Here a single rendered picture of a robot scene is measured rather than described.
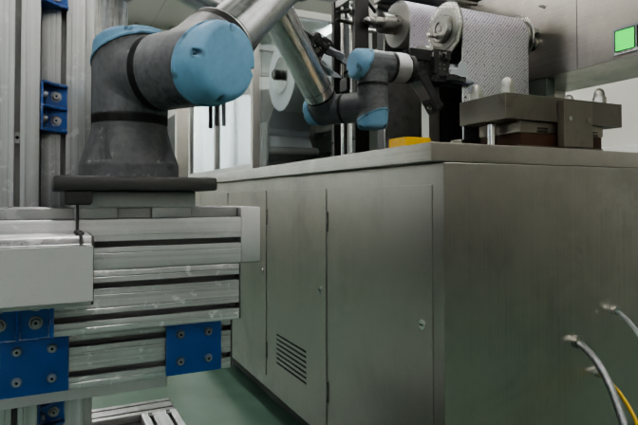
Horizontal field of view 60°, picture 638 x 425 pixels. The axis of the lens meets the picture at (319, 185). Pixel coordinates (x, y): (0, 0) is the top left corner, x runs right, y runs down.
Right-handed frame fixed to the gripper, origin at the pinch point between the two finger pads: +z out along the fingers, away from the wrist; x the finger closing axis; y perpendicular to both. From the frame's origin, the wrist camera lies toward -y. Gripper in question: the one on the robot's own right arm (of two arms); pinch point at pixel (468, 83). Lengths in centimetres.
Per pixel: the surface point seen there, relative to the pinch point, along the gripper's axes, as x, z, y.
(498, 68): -0.2, 10.5, 5.2
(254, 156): 102, -24, -13
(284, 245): 58, -29, -46
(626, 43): -24.4, 29.4, 8.4
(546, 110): -20.0, 6.4, -9.4
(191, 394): 110, -49, -109
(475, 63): -0.2, 2.2, 5.9
